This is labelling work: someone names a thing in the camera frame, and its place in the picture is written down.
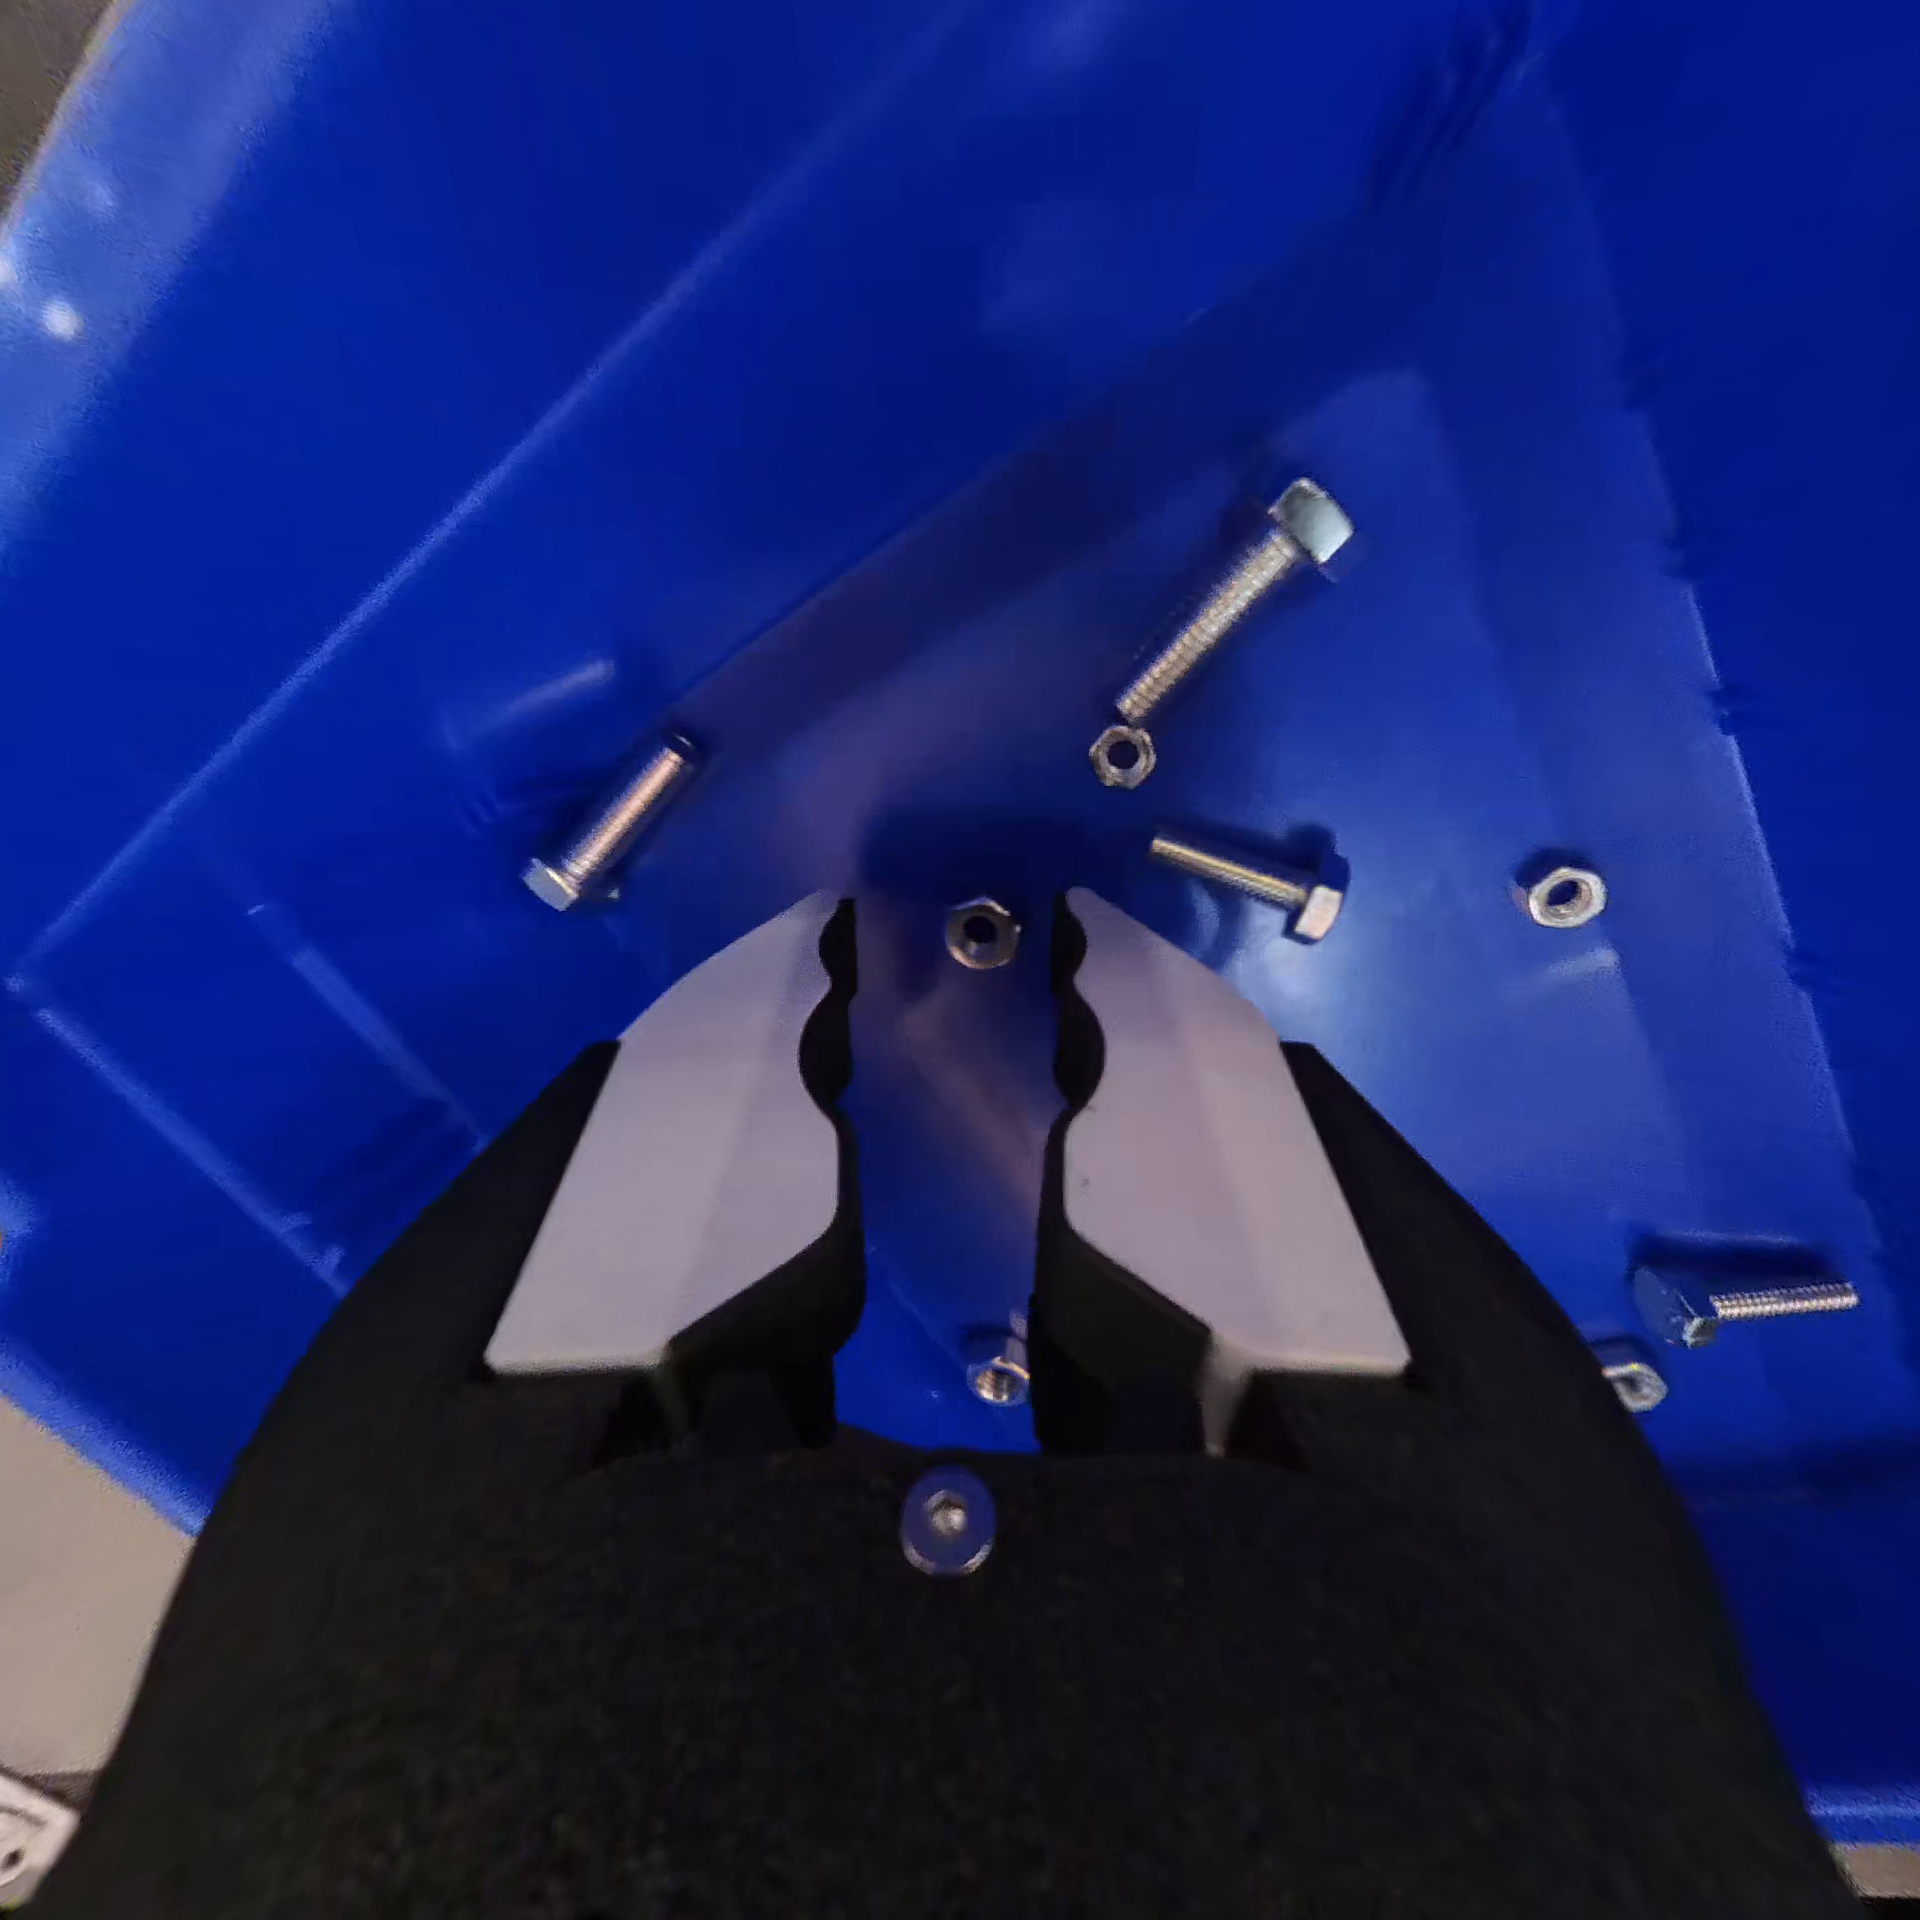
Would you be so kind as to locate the steel hex nut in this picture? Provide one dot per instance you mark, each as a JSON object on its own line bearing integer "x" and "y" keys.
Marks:
{"x": 1618, "y": 1353}
{"x": 1531, "y": 899}
{"x": 1001, "y": 950}
{"x": 986, "y": 1389}
{"x": 1102, "y": 767}

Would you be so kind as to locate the blue plastic bin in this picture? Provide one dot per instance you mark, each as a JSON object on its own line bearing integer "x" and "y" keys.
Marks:
{"x": 454, "y": 454}

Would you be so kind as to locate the long steel hex bolt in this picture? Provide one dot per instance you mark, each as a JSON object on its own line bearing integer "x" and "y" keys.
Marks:
{"x": 1215, "y": 614}

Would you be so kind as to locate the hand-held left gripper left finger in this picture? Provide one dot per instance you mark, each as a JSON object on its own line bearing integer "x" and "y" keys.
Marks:
{"x": 672, "y": 1175}

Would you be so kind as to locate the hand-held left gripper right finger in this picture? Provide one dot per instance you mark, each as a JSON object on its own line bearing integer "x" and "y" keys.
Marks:
{"x": 1215, "y": 1175}

